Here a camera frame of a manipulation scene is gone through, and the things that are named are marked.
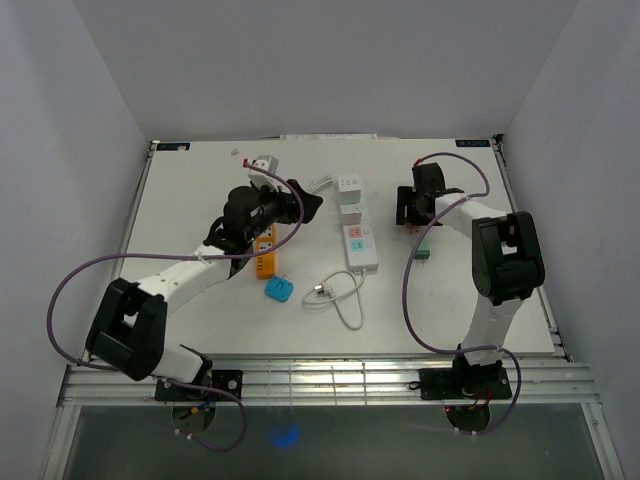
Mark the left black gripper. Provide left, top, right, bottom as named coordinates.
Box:
left=245, top=180, right=321, bottom=243

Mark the pink plug adapter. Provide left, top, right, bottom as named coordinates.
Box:
left=404, top=224, right=421, bottom=234

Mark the green plug adapter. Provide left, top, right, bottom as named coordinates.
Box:
left=413, top=246, right=431, bottom=262

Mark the white pastel power strip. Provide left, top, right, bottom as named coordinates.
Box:
left=340, top=194, right=379, bottom=274

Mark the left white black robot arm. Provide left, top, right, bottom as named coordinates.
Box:
left=86, top=179, right=323, bottom=400

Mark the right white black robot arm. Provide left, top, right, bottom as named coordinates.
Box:
left=396, top=160, right=545, bottom=397

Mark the blue plug adapter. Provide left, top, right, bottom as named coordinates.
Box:
left=264, top=275, right=294, bottom=303

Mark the white usb charger block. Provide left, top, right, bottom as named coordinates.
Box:
left=339, top=203, right=366, bottom=226

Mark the white cube socket adapter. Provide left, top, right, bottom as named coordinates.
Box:
left=335, top=174, right=362, bottom=205

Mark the orange power adapter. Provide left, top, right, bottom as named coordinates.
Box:
left=254, top=225, right=277, bottom=280

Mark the right blue corner label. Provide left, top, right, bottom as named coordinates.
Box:
left=455, top=139, right=491, bottom=148

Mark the blue corner label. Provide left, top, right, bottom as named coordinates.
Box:
left=155, top=142, right=191, bottom=152
left=455, top=139, right=491, bottom=148

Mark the left blue corner label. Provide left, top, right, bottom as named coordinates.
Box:
left=155, top=142, right=191, bottom=152

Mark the bundled white cable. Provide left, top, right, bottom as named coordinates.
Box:
left=304, top=174, right=336, bottom=194

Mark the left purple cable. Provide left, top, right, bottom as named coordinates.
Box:
left=46, top=172, right=306, bottom=454

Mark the purple cable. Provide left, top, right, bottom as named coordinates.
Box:
left=402, top=151, right=522, bottom=436
left=46, top=172, right=306, bottom=454

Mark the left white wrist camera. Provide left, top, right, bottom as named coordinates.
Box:
left=243, top=155, right=279, bottom=191

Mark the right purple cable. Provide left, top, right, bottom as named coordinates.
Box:
left=402, top=151, right=522, bottom=436

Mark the power strip white cord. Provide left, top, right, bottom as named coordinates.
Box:
left=300, top=267, right=367, bottom=331

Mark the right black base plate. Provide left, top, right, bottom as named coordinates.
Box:
left=408, top=367, right=512, bottom=400

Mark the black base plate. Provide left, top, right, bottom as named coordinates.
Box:
left=154, top=369, right=244, bottom=403
left=408, top=367, right=512, bottom=400

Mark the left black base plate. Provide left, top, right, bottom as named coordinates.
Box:
left=154, top=369, right=244, bottom=403

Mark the aluminium front rail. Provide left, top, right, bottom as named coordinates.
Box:
left=57, top=356, right=601, bottom=407

